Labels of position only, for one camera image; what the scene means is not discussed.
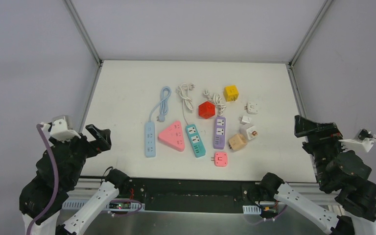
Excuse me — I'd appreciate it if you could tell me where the red cube socket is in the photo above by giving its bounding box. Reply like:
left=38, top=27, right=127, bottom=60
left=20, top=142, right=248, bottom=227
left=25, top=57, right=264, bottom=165
left=198, top=101, right=215, bottom=119

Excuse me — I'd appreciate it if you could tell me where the white plug adapter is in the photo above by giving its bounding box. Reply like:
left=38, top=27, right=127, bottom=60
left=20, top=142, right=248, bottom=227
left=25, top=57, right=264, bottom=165
left=244, top=101, right=259, bottom=115

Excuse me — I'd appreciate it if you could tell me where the yellow cube socket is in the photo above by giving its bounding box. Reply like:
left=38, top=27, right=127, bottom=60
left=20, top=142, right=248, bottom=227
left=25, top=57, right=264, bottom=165
left=223, top=85, right=239, bottom=102

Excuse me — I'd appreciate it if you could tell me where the beige dragon cube socket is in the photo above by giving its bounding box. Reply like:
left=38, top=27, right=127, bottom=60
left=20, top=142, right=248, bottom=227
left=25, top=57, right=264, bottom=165
left=228, top=133, right=248, bottom=151

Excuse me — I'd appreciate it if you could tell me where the white cable of teal strip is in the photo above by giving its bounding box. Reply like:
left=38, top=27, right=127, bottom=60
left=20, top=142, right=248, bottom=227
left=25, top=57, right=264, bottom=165
left=175, top=82, right=196, bottom=126

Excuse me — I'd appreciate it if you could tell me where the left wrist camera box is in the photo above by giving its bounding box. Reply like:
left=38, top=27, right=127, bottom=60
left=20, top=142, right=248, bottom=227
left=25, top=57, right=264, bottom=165
left=40, top=115, right=81, bottom=142

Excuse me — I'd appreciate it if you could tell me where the white tiger cube socket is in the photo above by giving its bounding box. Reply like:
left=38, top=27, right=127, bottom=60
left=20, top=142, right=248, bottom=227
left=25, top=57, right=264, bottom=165
left=240, top=123, right=258, bottom=141

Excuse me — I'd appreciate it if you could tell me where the white cable of purple strip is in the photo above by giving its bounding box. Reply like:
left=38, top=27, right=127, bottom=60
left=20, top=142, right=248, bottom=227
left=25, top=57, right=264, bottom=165
left=203, top=89, right=227, bottom=118

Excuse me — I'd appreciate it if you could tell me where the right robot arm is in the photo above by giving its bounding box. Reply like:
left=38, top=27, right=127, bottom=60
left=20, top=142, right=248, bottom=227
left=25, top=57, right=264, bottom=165
left=258, top=115, right=376, bottom=235

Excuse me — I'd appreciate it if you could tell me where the teal power strip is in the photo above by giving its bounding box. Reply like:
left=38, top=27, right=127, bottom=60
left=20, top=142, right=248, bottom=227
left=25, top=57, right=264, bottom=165
left=186, top=124, right=206, bottom=158

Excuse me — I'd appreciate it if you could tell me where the light blue coiled cable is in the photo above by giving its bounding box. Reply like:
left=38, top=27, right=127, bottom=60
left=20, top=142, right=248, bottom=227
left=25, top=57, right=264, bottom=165
left=147, top=86, right=172, bottom=123

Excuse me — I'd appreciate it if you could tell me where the pink small plug adapter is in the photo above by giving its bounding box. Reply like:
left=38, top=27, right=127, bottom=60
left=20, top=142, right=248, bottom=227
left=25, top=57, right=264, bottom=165
left=211, top=151, right=228, bottom=167

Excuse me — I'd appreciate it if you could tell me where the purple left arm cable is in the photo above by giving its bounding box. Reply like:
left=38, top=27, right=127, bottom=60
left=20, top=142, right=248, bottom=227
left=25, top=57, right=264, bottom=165
left=25, top=123, right=143, bottom=235

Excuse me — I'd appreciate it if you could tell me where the light blue power strip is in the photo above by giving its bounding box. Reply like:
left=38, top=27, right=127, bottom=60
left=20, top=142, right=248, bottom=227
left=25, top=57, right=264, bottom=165
left=144, top=121, right=156, bottom=158

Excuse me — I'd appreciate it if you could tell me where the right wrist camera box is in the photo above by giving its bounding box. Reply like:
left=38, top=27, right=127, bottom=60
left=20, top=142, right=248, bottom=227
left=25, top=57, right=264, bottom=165
left=339, top=129, right=376, bottom=153

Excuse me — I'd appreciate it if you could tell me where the purple power strip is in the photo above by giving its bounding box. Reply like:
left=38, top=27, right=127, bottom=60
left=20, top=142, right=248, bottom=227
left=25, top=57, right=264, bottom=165
left=213, top=117, right=226, bottom=150

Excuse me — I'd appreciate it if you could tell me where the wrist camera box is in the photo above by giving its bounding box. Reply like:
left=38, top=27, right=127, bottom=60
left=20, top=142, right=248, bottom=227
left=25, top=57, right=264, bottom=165
left=40, top=115, right=81, bottom=142
left=339, top=129, right=376, bottom=153

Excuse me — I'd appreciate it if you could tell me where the grey round plug adapter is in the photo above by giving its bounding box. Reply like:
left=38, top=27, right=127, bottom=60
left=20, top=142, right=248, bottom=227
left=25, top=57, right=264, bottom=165
left=239, top=115, right=252, bottom=125

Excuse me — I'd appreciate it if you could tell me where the pink triangular socket adapter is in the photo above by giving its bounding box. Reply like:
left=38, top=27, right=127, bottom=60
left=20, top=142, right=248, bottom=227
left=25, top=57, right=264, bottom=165
left=158, top=120, right=185, bottom=152

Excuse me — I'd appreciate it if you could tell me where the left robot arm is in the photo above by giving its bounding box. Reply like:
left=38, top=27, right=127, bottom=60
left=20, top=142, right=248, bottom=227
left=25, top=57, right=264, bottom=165
left=19, top=123, right=130, bottom=235

